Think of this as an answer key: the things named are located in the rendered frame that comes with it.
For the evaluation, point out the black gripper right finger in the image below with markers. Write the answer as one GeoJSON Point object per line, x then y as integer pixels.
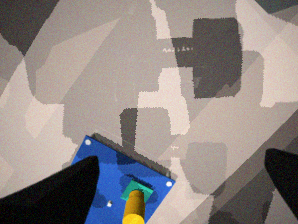
{"type": "Point", "coordinates": [282, 167]}

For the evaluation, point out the blue circuit board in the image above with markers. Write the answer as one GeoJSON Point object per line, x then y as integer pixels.
{"type": "Point", "coordinates": [127, 192]}

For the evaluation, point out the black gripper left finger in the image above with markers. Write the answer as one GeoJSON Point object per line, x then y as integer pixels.
{"type": "Point", "coordinates": [61, 198]}

